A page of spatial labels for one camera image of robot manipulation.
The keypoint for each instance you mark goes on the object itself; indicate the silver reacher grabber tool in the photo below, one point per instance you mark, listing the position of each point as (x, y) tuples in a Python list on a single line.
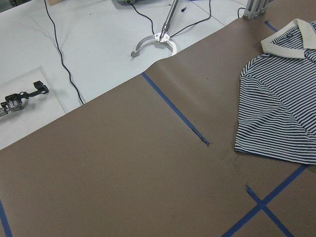
[(161, 37)]

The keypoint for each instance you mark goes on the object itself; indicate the black reacher gripper tool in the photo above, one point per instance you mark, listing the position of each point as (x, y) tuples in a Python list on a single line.
[(14, 102)]

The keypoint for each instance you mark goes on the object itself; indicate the aluminium frame post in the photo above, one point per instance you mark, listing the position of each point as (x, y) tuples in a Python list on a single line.
[(255, 8)]

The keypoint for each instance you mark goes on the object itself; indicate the brown paper table cover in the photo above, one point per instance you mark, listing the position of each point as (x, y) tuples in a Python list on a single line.
[(125, 165)]

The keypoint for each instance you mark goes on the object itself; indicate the navy white striped polo shirt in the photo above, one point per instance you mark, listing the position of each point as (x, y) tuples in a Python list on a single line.
[(277, 97)]

